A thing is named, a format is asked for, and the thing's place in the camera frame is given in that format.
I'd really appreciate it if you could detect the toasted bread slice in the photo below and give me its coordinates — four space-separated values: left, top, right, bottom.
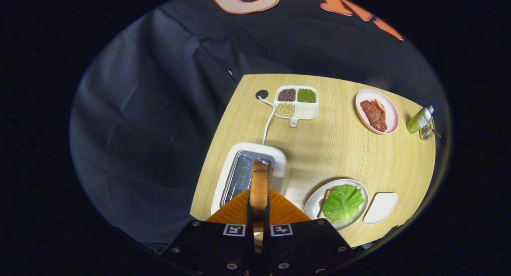
250 160 269 233

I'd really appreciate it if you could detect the white oval dish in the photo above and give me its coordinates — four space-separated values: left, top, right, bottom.
363 192 398 225

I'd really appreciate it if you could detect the square white bread slice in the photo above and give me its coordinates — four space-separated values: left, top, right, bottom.
317 189 333 219

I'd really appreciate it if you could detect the pink plate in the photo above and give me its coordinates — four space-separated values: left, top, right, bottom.
355 89 399 135

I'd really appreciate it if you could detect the white toaster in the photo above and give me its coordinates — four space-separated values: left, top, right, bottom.
210 142 291 216

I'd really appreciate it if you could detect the green lettuce leaf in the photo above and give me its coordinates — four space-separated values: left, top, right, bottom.
322 185 365 229

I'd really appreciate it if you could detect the white round plate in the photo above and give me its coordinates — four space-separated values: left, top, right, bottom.
303 179 369 231

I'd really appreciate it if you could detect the brown meat piece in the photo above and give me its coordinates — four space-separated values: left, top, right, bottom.
360 100 388 132

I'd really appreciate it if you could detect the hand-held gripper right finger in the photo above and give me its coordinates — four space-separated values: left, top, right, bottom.
263 188 354 276

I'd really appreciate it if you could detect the white toaster cable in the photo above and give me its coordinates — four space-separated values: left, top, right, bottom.
257 96 277 145

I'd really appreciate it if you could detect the pile of yellow soybeans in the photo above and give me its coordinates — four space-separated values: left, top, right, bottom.
276 103 295 118

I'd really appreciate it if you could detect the green label metal bottle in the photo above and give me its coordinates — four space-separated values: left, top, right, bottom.
406 105 435 134

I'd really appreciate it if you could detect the pile of green beans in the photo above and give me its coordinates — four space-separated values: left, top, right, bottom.
297 88 317 103

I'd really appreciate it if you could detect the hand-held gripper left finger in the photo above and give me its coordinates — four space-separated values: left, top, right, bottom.
162 188 256 276

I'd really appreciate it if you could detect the metal wire basket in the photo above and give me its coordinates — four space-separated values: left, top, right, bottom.
419 122 438 141

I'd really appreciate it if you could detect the white divided dish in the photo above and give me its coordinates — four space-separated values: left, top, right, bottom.
273 85 319 128

